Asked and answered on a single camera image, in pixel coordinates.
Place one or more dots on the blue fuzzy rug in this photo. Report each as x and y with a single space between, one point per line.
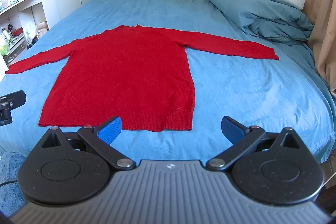
11 198

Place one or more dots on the teal folded duvet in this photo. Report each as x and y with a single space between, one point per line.
267 19

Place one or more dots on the red knit sweater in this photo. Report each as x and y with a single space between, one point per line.
140 74

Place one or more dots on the white shelf unit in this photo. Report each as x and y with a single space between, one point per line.
24 16

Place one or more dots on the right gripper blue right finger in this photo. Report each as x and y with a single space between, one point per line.
244 141

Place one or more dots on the green tissue pack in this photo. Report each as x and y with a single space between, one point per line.
3 50

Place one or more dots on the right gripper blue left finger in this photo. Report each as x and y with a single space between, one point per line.
99 139

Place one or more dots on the red box on shelf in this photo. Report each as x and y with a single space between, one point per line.
17 32

